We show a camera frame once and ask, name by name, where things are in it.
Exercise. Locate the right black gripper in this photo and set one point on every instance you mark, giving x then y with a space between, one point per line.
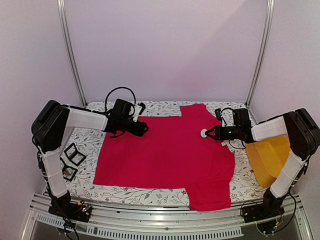
215 137

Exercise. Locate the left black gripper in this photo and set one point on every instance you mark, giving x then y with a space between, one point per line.
139 130

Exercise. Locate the round blue painted brooch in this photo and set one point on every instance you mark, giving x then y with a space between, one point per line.
203 133

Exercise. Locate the red polo shirt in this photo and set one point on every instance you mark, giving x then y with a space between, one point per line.
171 155

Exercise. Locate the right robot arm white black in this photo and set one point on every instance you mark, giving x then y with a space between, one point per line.
304 136

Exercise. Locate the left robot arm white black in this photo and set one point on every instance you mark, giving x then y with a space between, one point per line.
49 127

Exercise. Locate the brooch box with blue brooch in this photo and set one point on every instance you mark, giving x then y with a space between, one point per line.
74 155

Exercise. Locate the brooch box with orange brooch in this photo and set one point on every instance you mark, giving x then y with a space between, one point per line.
68 172

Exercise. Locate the yellow plastic basket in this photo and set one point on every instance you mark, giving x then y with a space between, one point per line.
267 158

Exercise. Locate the floral patterned table mat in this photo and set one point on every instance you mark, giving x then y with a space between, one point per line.
243 186

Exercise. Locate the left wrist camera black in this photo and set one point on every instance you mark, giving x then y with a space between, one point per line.
124 110

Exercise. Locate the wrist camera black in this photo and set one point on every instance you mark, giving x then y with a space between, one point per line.
240 116
124 110

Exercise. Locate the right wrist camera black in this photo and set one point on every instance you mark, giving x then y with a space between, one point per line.
240 116

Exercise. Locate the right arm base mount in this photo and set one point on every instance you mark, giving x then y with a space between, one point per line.
252 211

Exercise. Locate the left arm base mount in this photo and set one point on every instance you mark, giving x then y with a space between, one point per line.
69 210

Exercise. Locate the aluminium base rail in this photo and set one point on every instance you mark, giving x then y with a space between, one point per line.
111 221

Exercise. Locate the left aluminium frame post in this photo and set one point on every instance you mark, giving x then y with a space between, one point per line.
61 6

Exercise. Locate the aluminium frame post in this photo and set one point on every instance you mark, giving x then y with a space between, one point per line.
61 6
270 5

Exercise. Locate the right aluminium frame post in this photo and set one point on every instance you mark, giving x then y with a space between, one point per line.
270 5

